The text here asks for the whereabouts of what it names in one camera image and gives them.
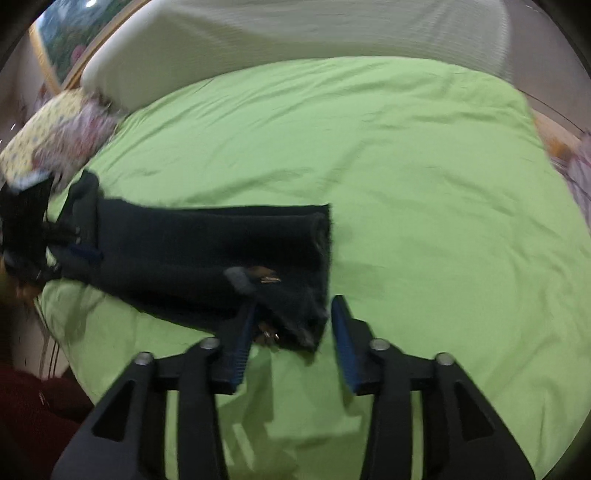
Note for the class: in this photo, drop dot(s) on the left forearm red sleeve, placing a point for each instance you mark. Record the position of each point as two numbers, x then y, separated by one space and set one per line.
38 420

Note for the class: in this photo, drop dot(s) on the yellow patterned pillow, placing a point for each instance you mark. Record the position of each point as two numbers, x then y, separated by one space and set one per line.
16 157

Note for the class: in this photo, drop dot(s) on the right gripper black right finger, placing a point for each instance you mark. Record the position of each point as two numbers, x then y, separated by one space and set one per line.
463 435

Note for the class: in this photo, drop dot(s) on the pink floral pillow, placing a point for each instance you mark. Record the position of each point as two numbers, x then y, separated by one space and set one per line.
73 142

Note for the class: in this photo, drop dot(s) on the light green bed sheet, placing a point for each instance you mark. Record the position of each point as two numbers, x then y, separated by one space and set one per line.
451 231

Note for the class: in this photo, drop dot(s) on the white striped headboard cushion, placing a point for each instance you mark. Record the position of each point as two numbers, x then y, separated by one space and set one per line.
167 45

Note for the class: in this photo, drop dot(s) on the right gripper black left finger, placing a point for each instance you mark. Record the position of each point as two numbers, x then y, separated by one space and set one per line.
124 436

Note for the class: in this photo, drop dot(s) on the pink floral blanket right side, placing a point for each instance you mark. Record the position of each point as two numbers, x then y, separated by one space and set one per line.
574 166

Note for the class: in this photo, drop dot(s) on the black fleece pants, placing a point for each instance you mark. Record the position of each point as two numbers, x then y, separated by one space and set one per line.
198 267

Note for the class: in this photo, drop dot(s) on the gold framed landscape painting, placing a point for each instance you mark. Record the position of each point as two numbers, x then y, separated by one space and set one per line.
68 33

